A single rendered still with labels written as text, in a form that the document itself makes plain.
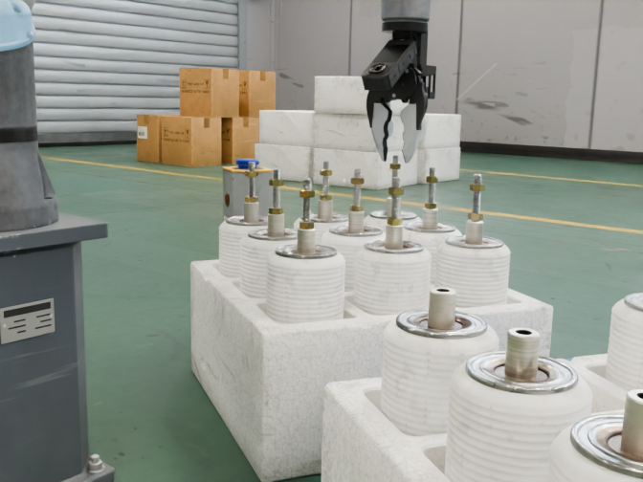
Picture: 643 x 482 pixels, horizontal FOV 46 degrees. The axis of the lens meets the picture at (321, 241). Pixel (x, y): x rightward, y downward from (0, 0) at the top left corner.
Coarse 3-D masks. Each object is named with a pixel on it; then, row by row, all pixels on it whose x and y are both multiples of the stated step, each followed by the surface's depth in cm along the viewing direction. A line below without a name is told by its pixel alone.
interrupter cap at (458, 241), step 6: (450, 240) 101; (456, 240) 101; (462, 240) 102; (486, 240) 102; (492, 240) 101; (498, 240) 101; (456, 246) 98; (462, 246) 97; (468, 246) 97; (474, 246) 97; (480, 246) 97; (486, 246) 97; (492, 246) 97; (498, 246) 98
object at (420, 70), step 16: (384, 32) 119; (400, 32) 117; (416, 32) 117; (416, 48) 120; (416, 64) 116; (400, 80) 116; (416, 80) 116; (384, 96) 118; (400, 96) 117; (432, 96) 122
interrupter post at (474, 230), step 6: (468, 222) 99; (474, 222) 99; (480, 222) 99; (468, 228) 99; (474, 228) 99; (480, 228) 99; (468, 234) 100; (474, 234) 99; (480, 234) 99; (468, 240) 100; (474, 240) 99; (480, 240) 99
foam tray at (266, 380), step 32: (192, 288) 118; (224, 288) 102; (192, 320) 119; (224, 320) 100; (256, 320) 88; (352, 320) 89; (384, 320) 89; (512, 320) 95; (544, 320) 97; (192, 352) 120; (224, 352) 100; (256, 352) 86; (288, 352) 85; (320, 352) 86; (352, 352) 88; (544, 352) 98; (224, 384) 101; (256, 384) 87; (288, 384) 86; (320, 384) 87; (224, 416) 102; (256, 416) 87; (288, 416) 86; (320, 416) 88; (256, 448) 88; (288, 448) 87; (320, 448) 89
